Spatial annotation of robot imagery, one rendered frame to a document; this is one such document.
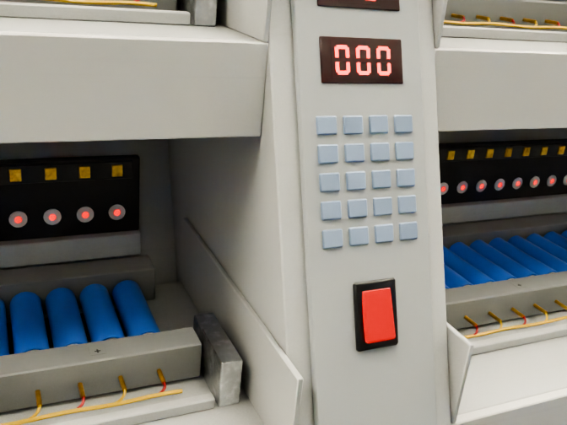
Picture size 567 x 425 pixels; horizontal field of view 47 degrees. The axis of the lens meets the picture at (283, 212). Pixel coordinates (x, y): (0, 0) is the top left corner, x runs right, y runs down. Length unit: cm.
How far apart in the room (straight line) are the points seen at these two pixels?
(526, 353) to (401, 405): 13
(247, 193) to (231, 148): 3
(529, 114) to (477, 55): 6
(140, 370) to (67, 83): 16
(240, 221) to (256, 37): 10
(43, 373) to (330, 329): 14
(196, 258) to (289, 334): 14
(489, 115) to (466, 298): 13
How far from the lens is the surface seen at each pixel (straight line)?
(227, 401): 36
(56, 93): 29
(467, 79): 37
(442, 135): 61
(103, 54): 29
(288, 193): 30
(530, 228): 60
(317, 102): 31
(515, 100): 40
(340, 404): 33
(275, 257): 31
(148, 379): 37
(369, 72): 32
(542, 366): 45
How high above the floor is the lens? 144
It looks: 3 degrees down
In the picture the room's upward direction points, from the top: 3 degrees counter-clockwise
